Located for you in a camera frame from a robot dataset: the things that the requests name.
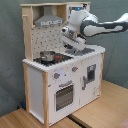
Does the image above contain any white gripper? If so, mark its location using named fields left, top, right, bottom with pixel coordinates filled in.
left=61, top=35, right=86, bottom=52

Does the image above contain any small metal pot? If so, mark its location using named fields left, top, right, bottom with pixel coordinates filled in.
left=40, top=51, right=55, bottom=62

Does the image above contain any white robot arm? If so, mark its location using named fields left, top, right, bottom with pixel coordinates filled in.
left=61, top=8, right=128, bottom=55

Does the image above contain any wooden toy kitchen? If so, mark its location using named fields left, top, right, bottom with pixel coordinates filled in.
left=22, top=2, right=105, bottom=127

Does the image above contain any grey toy sink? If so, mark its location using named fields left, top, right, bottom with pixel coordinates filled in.
left=65, top=47, right=95, bottom=56

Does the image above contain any black toy stovetop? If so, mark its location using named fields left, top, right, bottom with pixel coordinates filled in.
left=34, top=53, right=71, bottom=67

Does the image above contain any white cupboard door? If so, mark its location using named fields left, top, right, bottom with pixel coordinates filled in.
left=80, top=55, right=102, bottom=106

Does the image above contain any grey range hood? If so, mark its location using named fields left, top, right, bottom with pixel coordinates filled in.
left=35, top=6, right=64, bottom=27

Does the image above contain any toy oven door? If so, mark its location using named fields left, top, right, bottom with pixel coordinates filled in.
left=55, top=84, right=74, bottom=111

